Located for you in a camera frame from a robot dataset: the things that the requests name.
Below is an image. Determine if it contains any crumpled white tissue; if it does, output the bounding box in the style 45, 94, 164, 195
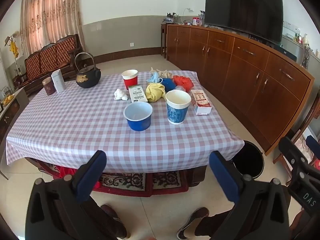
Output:
114, 89, 128, 101

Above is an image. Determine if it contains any black flat television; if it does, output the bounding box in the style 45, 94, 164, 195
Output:
205, 0, 284, 46

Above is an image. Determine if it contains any red white carton box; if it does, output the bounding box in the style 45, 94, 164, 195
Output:
191, 89, 212, 116

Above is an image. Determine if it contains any red paper cup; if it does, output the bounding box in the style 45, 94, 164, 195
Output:
121, 69, 139, 90

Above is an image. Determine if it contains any table with checkered cloth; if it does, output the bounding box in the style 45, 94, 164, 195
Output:
5, 70, 245, 174

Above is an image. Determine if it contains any long brown wooden sideboard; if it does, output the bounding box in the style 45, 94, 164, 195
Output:
166, 24, 315, 156

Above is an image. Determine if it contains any beige cloth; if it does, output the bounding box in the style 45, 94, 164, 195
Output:
150, 67, 173, 79

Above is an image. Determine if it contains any red patterned rug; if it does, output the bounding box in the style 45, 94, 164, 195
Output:
37, 165, 190, 197

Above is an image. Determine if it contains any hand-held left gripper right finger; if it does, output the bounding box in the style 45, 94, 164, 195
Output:
209, 151, 297, 240

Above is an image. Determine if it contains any person's right leg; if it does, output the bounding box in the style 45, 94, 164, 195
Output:
195, 211, 240, 237

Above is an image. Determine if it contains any green white carton box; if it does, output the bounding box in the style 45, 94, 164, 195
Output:
128, 85, 148, 103

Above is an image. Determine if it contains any grey side cabinet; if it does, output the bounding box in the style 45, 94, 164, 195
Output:
0, 87, 30, 180

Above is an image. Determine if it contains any black round bin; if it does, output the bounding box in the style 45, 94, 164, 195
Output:
231, 141, 265, 179

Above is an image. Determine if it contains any black iron teapot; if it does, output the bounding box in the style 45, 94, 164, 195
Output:
74, 52, 102, 88

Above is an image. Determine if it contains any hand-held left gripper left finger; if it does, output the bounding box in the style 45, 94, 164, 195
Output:
25, 150, 118, 240

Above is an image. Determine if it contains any yellow cloth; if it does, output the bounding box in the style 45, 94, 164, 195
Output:
146, 82, 166, 102

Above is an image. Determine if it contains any blue cloth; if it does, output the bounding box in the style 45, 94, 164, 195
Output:
160, 78, 177, 92

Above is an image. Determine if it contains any small potted plant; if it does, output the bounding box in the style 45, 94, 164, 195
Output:
163, 12, 179, 24

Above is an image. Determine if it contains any blue face mask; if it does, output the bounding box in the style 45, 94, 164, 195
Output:
147, 72, 163, 83

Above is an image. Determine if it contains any red plastic bag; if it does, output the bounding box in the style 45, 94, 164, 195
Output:
173, 75, 194, 90

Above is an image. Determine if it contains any white tin canister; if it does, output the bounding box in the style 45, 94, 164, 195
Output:
51, 69, 67, 93

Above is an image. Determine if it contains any brown round tin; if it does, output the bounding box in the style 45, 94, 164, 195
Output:
42, 77, 56, 96

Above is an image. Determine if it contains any person's left shoe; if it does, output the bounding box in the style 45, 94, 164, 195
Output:
100, 204, 130, 239

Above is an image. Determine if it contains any beige embroidered curtain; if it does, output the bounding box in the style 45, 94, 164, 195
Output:
20, 0, 83, 55

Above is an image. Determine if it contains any blue patterned paper cup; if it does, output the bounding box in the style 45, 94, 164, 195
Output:
165, 90, 192, 125

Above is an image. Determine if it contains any wooden sofa with brown cushions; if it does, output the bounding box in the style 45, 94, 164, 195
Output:
14, 34, 87, 95

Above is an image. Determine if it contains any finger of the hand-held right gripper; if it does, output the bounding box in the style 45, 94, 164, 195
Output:
278, 136, 310, 167
305, 135, 320, 160

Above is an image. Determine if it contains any person's right shoe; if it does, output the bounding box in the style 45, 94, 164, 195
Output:
177, 207, 210, 240

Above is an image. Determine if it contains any blue bowl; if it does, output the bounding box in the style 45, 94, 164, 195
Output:
123, 102, 153, 131

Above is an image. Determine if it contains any person's shoe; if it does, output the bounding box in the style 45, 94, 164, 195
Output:
177, 207, 210, 240
100, 204, 130, 239

